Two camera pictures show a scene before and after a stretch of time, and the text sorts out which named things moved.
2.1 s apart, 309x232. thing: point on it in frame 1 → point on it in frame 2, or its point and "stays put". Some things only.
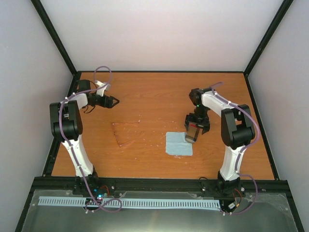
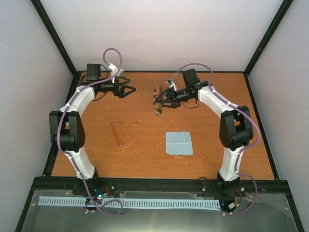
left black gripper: [108, 104] → [120, 93]
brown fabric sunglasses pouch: [191, 133] → [157, 106]
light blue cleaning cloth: [176, 144] stays put
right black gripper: [189, 119] → [170, 95]
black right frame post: [280, 13] stays put
